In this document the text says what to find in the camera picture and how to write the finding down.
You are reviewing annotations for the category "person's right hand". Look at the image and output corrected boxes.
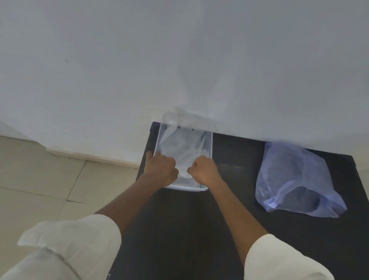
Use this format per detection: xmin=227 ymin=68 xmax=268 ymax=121
xmin=187 ymin=156 xmax=224 ymax=188

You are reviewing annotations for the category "person's left hand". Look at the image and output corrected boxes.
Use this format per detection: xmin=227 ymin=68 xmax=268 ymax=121
xmin=143 ymin=151 xmax=179 ymax=189

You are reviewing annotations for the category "clear plastic bag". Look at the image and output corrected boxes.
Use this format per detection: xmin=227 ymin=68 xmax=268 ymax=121
xmin=159 ymin=108 xmax=214 ymax=186

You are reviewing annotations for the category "person's left forearm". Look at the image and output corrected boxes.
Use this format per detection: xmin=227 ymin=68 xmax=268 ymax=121
xmin=95 ymin=174 xmax=165 ymax=235

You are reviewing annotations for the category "person's right forearm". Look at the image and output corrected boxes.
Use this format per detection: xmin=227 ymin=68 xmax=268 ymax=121
xmin=205 ymin=179 xmax=269 ymax=264

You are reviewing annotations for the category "clear plastic container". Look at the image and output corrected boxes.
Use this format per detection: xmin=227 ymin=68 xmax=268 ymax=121
xmin=154 ymin=121 xmax=213 ymax=193

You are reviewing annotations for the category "blue zipper bag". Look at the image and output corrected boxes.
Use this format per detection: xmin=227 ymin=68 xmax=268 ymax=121
xmin=255 ymin=141 xmax=348 ymax=218

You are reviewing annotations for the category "white left sleeve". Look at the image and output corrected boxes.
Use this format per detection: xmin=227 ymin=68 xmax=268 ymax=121
xmin=0 ymin=214 xmax=122 ymax=280

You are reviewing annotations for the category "white sleeve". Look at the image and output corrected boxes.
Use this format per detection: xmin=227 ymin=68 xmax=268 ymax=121
xmin=244 ymin=234 xmax=335 ymax=280
xmin=0 ymin=214 xmax=122 ymax=280

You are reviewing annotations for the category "white right sleeve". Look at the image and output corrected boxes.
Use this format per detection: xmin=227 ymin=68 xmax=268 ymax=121
xmin=244 ymin=234 xmax=335 ymax=280

